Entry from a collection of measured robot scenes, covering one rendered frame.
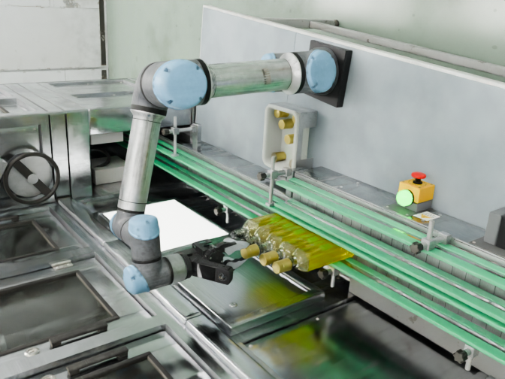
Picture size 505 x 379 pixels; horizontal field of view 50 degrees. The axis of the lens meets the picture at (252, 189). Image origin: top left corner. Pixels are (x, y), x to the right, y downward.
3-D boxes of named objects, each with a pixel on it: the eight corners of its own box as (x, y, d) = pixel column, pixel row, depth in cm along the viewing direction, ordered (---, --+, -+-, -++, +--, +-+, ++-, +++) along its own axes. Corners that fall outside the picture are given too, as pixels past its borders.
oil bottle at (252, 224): (291, 222, 183) (240, 236, 171) (292, 207, 181) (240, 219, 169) (302, 228, 179) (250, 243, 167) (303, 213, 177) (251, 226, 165)
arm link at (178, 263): (173, 263, 138) (173, 291, 141) (189, 259, 141) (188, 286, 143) (160, 252, 143) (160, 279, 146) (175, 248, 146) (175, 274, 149)
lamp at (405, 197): (400, 201, 152) (392, 204, 150) (402, 186, 150) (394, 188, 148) (412, 207, 148) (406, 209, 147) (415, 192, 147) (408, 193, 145)
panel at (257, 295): (175, 204, 228) (97, 219, 208) (175, 197, 227) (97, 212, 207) (325, 300, 161) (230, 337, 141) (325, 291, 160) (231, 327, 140)
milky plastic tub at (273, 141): (279, 160, 203) (261, 164, 198) (283, 101, 195) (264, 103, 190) (311, 174, 190) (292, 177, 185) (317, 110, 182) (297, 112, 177)
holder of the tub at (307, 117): (279, 174, 205) (264, 177, 200) (285, 101, 196) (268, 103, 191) (310, 187, 192) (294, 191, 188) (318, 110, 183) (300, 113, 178)
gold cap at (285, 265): (283, 256, 151) (270, 260, 148) (291, 258, 148) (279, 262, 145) (285, 269, 151) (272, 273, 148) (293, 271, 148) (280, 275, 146)
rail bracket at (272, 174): (283, 200, 184) (254, 207, 177) (287, 152, 178) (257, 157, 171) (289, 203, 182) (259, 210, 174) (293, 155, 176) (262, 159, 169)
